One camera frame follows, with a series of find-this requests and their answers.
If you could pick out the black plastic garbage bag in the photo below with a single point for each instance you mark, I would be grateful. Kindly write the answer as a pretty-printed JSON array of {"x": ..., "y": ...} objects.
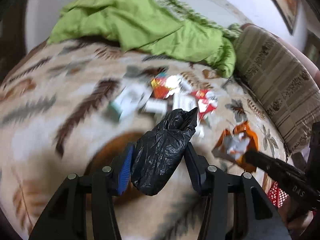
[{"x": 160, "y": 150}]

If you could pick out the teal cartoon snack packet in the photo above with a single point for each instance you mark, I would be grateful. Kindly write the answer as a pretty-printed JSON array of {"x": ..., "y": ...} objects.
[{"x": 117, "y": 107}]

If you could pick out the person's right hand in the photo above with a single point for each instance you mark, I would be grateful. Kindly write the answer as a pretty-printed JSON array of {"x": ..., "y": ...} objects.
[{"x": 297, "y": 221}]

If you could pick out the green blanket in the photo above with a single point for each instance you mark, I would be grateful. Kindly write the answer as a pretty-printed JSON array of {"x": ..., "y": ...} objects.
[{"x": 140, "y": 22}]

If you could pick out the beige leaf-printed blanket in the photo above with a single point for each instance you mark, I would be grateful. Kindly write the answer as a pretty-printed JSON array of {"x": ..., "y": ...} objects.
[{"x": 50, "y": 120}]

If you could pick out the shiny red box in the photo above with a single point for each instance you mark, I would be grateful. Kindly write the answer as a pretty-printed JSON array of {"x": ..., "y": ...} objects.
[{"x": 160, "y": 90}]

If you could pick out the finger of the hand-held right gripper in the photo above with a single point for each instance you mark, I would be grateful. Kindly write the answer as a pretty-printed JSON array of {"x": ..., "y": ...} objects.
[{"x": 265, "y": 163}]

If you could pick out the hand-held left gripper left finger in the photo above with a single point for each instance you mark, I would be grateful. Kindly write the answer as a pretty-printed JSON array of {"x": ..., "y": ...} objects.
[{"x": 125, "y": 168}]

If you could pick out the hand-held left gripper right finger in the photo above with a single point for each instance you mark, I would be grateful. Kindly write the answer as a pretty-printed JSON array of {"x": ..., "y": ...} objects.
[{"x": 194, "y": 172}]

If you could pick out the red and white packet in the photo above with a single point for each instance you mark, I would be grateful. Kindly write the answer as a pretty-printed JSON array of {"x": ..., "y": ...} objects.
[{"x": 205, "y": 103}]

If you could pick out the framed wall picture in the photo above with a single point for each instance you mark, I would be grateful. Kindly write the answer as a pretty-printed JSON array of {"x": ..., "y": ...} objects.
[{"x": 287, "y": 2}]

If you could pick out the crumpled white foil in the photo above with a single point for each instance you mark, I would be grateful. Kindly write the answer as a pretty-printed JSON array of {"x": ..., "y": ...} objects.
[{"x": 176, "y": 82}]

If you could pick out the orange torn wrapper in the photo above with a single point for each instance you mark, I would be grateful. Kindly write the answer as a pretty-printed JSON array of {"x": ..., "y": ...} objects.
[{"x": 237, "y": 146}]

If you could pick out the striped olive sofa cushion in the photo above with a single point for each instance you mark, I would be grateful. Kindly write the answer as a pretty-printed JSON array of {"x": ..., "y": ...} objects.
[{"x": 277, "y": 80}]

